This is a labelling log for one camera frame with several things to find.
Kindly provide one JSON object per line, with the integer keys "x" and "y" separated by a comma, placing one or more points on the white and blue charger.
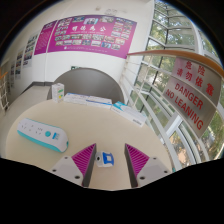
{"x": 106, "y": 159}

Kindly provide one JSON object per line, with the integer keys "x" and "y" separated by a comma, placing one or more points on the green exit sign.
{"x": 74, "y": 68}

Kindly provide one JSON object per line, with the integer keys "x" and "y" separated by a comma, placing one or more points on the grey round-backed chair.
{"x": 90, "y": 83}

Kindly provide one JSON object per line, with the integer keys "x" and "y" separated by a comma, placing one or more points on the small upright white box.
{"x": 58, "y": 92}

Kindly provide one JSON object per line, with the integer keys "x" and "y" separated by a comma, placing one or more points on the white lattice railing, wooden top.
{"x": 4, "y": 91}

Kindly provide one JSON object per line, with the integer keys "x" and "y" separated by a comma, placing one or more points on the narrow magenta wall poster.
{"x": 45, "y": 38}

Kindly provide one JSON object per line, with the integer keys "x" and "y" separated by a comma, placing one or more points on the white railing with wooden handrail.
{"x": 156, "y": 53}

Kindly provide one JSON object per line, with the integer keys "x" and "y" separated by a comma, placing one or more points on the white-framed glass window wall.
{"x": 173, "y": 30}

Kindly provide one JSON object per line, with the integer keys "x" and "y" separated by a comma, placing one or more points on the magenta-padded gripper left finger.
{"x": 83, "y": 160}

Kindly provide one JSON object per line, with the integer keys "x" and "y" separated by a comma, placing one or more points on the grey danger sign, red text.
{"x": 191, "y": 95}

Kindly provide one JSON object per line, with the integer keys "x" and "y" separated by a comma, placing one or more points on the large magenta wall poster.
{"x": 93, "y": 35}

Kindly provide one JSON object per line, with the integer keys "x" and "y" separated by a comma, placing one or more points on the white photo wall poster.
{"x": 19, "y": 65}
{"x": 12, "y": 74}
{"x": 30, "y": 50}

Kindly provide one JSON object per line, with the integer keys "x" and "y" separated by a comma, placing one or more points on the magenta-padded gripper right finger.
{"x": 136, "y": 160}

